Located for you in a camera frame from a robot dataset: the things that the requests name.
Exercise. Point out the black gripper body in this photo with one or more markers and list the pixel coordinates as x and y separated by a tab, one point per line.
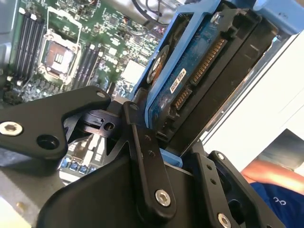
99	202

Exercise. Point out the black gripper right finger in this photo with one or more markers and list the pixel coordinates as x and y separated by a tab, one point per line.
205	174

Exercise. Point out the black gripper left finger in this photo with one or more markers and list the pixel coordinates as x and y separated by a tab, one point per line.
28	118

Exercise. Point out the hard disk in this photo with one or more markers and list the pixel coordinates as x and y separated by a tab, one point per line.
190	66

